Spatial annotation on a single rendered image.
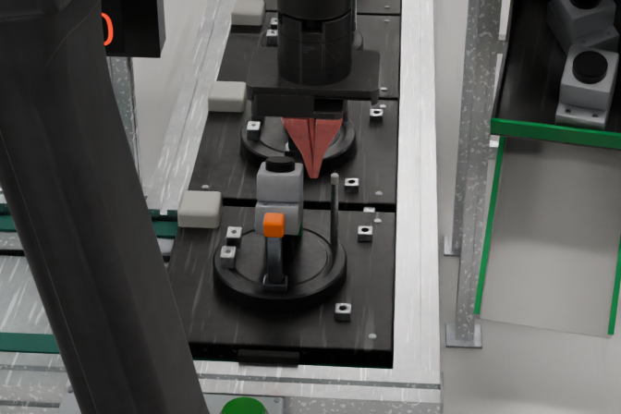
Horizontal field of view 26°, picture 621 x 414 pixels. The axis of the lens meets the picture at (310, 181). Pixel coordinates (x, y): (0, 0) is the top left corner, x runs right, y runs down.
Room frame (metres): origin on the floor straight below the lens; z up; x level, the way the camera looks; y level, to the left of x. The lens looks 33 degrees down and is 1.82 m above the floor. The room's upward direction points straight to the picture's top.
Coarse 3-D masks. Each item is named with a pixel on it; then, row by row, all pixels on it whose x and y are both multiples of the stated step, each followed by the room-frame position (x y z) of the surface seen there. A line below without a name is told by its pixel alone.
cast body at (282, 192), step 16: (272, 160) 1.15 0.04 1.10; (288, 160) 1.15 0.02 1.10; (272, 176) 1.13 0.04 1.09; (288, 176) 1.13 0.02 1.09; (272, 192) 1.13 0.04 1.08; (288, 192) 1.12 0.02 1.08; (256, 208) 1.11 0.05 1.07; (272, 208) 1.11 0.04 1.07; (288, 208) 1.11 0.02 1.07; (256, 224) 1.11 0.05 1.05; (288, 224) 1.10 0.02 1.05
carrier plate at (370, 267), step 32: (224, 224) 1.22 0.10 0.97; (320, 224) 1.22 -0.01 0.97; (352, 224) 1.22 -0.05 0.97; (384, 224) 1.22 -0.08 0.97; (192, 256) 1.16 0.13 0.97; (352, 256) 1.16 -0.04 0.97; (384, 256) 1.16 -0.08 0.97; (192, 288) 1.10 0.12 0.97; (352, 288) 1.10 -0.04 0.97; (384, 288) 1.10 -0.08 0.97; (192, 320) 1.05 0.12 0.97; (224, 320) 1.05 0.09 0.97; (256, 320) 1.05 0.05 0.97; (288, 320) 1.05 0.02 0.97; (320, 320) 1.05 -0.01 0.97; (352, 320) 1.05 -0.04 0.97; (384, 320) 1.05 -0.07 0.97; (192, 352) 1.02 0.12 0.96; (224, 352) 1.02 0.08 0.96; (320, 352) 1.01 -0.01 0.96; (352, 352) 1.01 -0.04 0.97; (384, 352) 1.01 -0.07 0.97
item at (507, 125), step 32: (512, 0) 1.14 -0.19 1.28; (544, 0) 1.19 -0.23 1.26; (512, 32) 1.15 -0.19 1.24; (544, 32) 1.15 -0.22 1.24; (512, 64) 1.12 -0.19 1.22; (544, 64) 1.12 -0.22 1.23; (512, 96) 1.09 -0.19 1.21; (544, 96) 1.08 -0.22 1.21; (512, 128) 1.04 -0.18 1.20; (544, 128) 1.03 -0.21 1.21; (576, 128) 1.03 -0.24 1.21; (608, 128) 1.04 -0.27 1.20
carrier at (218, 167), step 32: (224, 96) 1.47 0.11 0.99; (224, 128) 1.43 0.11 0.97; (256, 128) 1.37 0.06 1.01; (352, 128) 1.39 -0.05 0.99; (384, 128) 1.43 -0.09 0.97; (224, 160) 1.35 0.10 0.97; (256, 160) 1.34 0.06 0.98; (352, 160) 1.35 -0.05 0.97; (384, 160) 1.35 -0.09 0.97; (224, 192) 1.28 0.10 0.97; (256, 192) 1.28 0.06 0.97; (320, 192) 1.28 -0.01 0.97; (352, 192) 1.28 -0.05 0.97; (384, 192) 1.28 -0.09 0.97
